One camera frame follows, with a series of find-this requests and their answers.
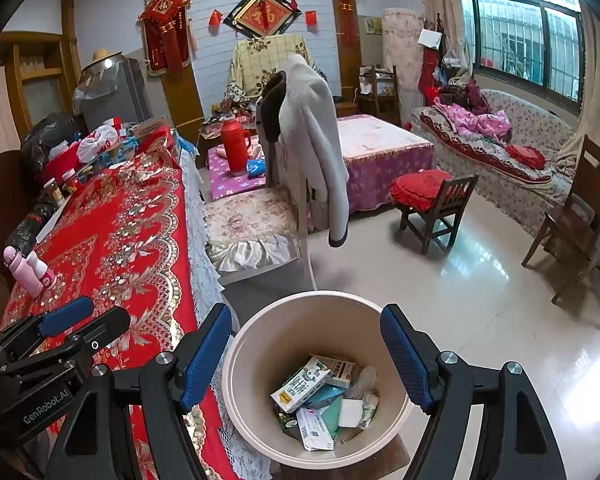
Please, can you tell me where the red gold floral tablecloth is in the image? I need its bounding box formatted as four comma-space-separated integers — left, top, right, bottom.
0, 135, 241, 480

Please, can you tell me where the small dark wooden chair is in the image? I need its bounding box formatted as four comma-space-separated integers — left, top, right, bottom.
399, 172, 480, 255

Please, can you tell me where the long white medicine box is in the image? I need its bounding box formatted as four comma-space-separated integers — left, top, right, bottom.
296, 407, 336, 451

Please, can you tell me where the white bottle with pink label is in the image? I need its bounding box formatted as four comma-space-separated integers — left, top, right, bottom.
26, 251, 57, 286

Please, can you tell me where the white green milk carton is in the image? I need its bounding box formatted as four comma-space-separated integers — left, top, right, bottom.
271, 360, 331, 414

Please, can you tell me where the floral covered tall appliance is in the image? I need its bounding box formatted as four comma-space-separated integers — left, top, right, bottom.
382, 7, 426, 116

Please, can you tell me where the cardboard box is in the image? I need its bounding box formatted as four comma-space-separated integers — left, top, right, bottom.
130, 117, 174, 141

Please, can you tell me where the pink floral covered table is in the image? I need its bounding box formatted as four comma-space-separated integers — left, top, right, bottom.
336, 114, 436, 214

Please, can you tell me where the beige curtain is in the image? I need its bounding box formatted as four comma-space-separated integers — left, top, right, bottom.
422, 0, 477, 87

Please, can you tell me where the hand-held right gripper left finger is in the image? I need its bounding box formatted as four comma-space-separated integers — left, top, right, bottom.
42, 303, 233, 480

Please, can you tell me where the purple floral covered stool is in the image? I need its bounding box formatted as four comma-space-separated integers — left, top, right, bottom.
207, 145, 281, 201

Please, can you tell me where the beige fleece coat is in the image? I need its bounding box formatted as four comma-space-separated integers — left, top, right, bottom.
256, 55, 350, 249

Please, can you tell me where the beige round waste bin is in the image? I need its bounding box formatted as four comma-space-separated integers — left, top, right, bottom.
221, 290, 415, 470

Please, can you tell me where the pink quilted blanket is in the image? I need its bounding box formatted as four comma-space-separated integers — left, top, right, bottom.
432, 102, 512, 144

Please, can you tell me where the white paper sheet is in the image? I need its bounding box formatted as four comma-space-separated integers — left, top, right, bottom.
35, 195, 74, 244

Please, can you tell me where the red thermos flask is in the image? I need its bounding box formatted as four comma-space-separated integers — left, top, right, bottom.
220, 115, 254, 177

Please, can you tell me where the grey refrigerator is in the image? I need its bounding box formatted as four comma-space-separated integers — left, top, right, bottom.
79, 57, 154, 127

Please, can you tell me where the barred window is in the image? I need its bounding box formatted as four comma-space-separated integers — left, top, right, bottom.
459, 0, 584, 116

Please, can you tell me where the white lace table cover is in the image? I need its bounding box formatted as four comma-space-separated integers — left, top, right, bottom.
176, 134, 277, 480

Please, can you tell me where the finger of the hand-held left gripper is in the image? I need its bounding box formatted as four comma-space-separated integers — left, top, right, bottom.
0, 296, 96, 349
55, 306, 132, 362

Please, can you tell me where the round red seat cushion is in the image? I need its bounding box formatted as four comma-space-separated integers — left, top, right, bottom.
390, 170, 469, 209

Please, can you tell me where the white foam sponge block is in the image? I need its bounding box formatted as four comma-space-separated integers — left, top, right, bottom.
337, 399, 364, 429

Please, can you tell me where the pink thermos bottle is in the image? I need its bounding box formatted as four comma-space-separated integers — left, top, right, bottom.
3, 246, 44, 297

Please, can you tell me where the framed red diamond decoration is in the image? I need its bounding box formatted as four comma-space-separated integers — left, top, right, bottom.
224, 0, 304, 39

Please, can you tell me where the wooden shelf rack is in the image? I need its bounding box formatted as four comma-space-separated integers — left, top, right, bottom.
359, 65, 401, 126

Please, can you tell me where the red knot hanging with banner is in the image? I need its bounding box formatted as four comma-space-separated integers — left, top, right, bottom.
139, 0, 192, 77

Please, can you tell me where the white plastic bag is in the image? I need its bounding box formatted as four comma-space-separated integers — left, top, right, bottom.
77, 126, 121, 164

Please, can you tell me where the wooden cabinet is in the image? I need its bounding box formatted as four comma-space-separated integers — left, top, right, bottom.
0, 32, 82, 152

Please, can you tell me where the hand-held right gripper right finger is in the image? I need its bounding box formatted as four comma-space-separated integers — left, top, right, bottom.
380, 303, 568, 480

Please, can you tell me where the floral covered sofa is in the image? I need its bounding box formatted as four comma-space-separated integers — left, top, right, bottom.
411, 89, 589, 239

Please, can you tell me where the yellow floral checked cloth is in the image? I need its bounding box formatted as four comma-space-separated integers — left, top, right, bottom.
230, 34, 317, 99

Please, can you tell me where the chair with floral seat cover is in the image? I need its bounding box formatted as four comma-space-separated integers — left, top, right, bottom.
202, 180, 322, 292

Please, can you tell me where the clear plastic wrapper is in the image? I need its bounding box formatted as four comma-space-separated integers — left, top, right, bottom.
350, 366, 379, 397

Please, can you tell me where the large wooden chair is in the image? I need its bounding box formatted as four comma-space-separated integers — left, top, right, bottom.
522, 134, 600, 329

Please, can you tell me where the black plastic bag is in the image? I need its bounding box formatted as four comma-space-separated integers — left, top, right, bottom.
21, 112, 89, 176

